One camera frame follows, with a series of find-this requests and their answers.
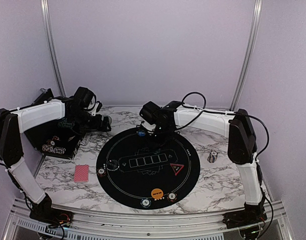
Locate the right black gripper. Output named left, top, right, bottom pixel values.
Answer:
left=144, top=124, right=173, bottom=153

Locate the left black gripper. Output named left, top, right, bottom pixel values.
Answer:
left=69, top=108, right=111, bottom=133

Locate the blue small blind button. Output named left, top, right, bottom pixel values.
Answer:
left=136, top=130, right=146, bottom=137

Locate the red black triangle all-in marker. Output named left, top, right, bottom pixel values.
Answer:
left=170, top=163, right=184, bottom=176

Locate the red playing card deck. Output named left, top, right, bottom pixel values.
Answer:
left=73, top=164, right=89, bottom=183

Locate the red chip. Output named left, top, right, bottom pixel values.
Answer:
left=167, top=192, right=177, bottom=203
left=97, top=168, right=107, bottom=178

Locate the orange big blind button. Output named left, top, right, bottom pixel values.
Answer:
left=151, top=188, right=164, bottom=201

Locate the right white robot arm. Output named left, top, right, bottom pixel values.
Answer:
left=141, top=101, right=266, bottom=224

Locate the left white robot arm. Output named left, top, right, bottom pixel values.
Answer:
left=0, top=97, right=112, bottom=223

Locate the pale green ceramic bowl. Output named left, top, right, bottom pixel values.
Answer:
left=103, top=115, right=113, bottom=125

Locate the black poker chip case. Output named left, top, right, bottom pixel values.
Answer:
left=23, top=88, right=86, bottom=159

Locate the round black poker mat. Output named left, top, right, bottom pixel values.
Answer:
left=96, top=127, right=201, bottom=210

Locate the clear round dealer button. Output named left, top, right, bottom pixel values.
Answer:
left=106, top=159, right=119, bottom=171

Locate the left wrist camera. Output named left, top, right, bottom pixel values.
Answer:
left=73, top=86, right=103, bottom=117

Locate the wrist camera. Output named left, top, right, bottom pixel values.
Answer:
left=73, top=86, right=103, bottom=117
left=139, top=101, right=161, bottom=125

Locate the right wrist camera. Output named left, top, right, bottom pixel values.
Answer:
left=139, top=101, right=161, bottom=125

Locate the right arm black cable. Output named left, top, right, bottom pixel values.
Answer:
left=177, top=91, right=270, bottom=156

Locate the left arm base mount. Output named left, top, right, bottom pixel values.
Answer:
left=29, top=208, right=73, bottom=228

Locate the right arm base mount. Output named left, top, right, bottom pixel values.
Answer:
left=222, top=209, right=268, bottom=229

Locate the front aluminium rail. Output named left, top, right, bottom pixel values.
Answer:
left=2, top=197, right=294, bottom=240

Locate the left aluminium frame post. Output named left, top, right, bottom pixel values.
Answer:
left=40, top=0, right=66, bottom=97

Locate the aluminium frame post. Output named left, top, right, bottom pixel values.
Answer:
left=230, top=0, right=263, bottom=111
left=40, top=0, right=66, bottom=97

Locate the right aluminium frame post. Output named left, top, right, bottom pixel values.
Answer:
left=230, top=0, right=263, bottom=111

